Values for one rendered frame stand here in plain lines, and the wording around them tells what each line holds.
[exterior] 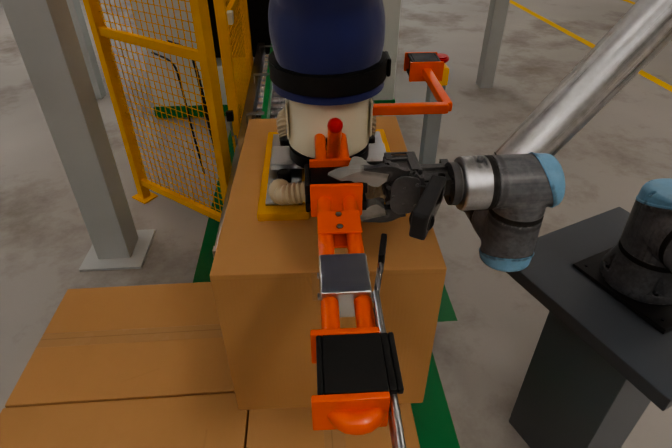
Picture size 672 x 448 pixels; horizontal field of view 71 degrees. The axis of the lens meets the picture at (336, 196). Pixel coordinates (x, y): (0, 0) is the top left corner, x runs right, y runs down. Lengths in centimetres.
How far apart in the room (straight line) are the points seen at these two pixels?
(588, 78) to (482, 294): 155
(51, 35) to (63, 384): 127
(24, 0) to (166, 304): 122
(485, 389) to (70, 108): 199
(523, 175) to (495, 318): 151
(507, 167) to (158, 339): 106
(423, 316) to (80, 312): 107
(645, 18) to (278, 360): 88
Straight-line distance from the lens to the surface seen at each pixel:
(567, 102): 95
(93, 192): 242
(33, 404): 147
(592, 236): 156
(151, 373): 140
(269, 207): 92
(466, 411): 195
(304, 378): 103
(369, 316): 55
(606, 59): 96
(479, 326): 221
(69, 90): 220
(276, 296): 84
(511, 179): 79
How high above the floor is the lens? 162
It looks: 34 degrees down
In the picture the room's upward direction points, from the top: straight up
